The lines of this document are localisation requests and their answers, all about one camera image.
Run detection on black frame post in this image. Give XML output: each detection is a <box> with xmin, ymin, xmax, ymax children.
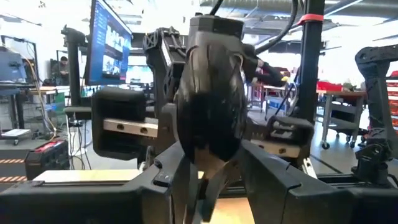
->
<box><xmin>294</xmin><ymin>0</ymin><xmax>326</xmax><ymax>125</ymax></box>

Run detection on large teal-handled black spoon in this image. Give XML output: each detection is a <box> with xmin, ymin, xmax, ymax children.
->
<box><xmin>174</xmin><ymin>32</ymin><xmax>249</xmax><ymax>223</ymax></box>

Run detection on wooden top metal cart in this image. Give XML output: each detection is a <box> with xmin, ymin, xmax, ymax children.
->
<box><xmin>316</xmin><ymin>80</ymin><xmax>368</xmax><ymax>151</ymax></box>

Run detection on person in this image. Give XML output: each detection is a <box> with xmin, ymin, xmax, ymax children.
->
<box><xmin>50</xmin><ymin>55</ymin><xmax>72</xmax><ymax>87</ymax></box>

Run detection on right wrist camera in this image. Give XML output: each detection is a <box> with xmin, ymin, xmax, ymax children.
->
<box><xmin>188</xmin><ymin>14</ymin><xmax>246</xmax><ymax>40</ymax></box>

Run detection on black and red toolbox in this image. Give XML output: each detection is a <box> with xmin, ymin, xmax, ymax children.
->
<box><xmin>24</xmin><ymin>139</ymin><xmax>71</xmax><ymax>180</ymax></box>

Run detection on red bin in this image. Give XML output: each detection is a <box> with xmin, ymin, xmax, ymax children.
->
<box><xmin>317</xmin><ymin>80</ymin><xmax>343</xmax><ymax>91</ymax></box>

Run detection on black monitor stand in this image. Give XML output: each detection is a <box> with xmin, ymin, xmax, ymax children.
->
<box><xmin>61</xmin><ymin>25</ymin><xmax>87</xmax><ymax>107</ymax></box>

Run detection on blue equipment box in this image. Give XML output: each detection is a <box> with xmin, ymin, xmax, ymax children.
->
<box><xmin>0</xmin><ymin>46</ymin><xmax>28</xmax><ymax>84</ymax></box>

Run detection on thick black cable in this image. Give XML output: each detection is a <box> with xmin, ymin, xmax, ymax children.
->
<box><xmin>253</xmin><ymin>0</ymin><xmax>300</xmax><ymax>56</ymax></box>

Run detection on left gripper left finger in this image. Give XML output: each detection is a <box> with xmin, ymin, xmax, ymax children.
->
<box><xmin>117</xmin><ymin>141</ymin><xmax>200</xmax><ymax>224</ymax></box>

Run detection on computer monitor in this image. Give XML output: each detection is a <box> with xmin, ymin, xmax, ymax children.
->
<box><xmin>85</xmin><ymin>0</ymin><xmax>134</xmax><ymax>87</ymax></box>

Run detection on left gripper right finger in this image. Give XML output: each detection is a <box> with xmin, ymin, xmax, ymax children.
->
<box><xmin>237</xmin><ymin>139</ymin><xmax>351</xmax><ymax>224</ymax></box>

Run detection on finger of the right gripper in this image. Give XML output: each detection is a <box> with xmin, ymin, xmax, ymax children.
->
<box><xmin>91</xmin><ymin>87</ymin><xmax>147</xmax><ymax>161</ymax></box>
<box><xmin>267</xmin><ymin>116</ymin><xmax>314</xmax><ymax>160</ymax></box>

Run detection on red tape band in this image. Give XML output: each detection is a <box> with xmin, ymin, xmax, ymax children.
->
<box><xmin>296</xmin><ymin>13</ymin><xmax>325</xmax><ymax>26</ymax></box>

